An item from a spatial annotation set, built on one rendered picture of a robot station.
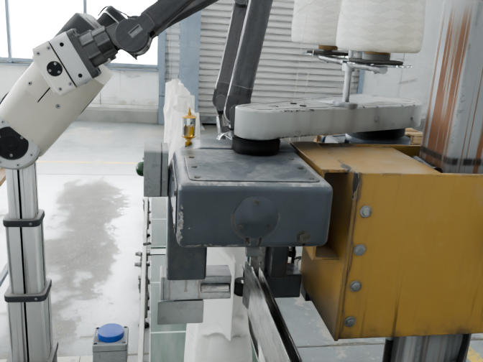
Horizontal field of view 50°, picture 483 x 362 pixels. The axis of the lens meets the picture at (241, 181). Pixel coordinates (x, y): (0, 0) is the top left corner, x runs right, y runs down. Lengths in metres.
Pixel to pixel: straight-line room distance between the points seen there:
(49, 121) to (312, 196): 0.91
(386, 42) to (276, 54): 7.82
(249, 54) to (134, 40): 0.27
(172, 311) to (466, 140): 0.66
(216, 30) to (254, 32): 7.19
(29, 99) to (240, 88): 0.57
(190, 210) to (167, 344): 1.38
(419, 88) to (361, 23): 8.81
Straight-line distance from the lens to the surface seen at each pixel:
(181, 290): 1.09
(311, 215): 0.80
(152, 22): 1.28
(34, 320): 1.88
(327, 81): 8.94
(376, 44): 0.87
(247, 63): 1.29
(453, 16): 1.05
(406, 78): 9.54
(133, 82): 8.54
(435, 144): 1.05
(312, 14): 1.12
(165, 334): 2.16
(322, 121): 1.01
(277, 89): 8.73
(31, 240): 1.76
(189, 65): 8.08
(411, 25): 0.89
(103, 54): 1.32
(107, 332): 1.30
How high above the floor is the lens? 1.55
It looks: 16 degrees down
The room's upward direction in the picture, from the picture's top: 4 degrees clockwise
